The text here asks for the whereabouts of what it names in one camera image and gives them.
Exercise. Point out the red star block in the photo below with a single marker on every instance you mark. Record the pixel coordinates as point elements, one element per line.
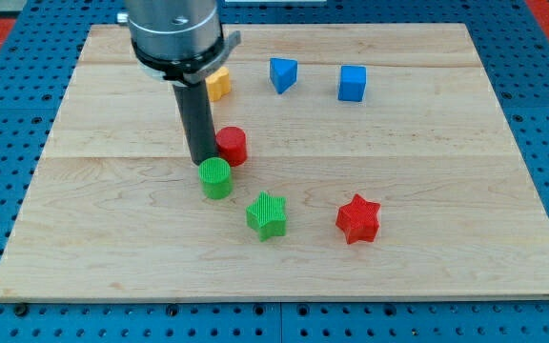
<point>359,220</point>

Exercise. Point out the green star block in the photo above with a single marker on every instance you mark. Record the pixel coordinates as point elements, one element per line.
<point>267,216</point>

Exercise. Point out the yellow heart block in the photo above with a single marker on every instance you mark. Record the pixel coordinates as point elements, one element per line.
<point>218,84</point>

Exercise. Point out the green cylinder block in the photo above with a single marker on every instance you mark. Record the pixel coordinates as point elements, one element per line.
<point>215,176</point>

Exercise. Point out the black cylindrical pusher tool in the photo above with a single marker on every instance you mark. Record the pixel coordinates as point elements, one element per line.
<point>196,116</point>

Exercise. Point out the red cylinder block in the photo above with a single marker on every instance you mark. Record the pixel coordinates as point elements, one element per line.
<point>232,145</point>

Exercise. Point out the blue cube block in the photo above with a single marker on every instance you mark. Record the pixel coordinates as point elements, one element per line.
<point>352,83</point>

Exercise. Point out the light wooden board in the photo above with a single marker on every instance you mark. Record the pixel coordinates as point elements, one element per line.
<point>115,213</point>

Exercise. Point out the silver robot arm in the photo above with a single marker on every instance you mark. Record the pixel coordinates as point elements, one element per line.
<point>182,42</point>

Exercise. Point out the blue triangle block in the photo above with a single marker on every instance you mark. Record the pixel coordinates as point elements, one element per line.
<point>283,73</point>

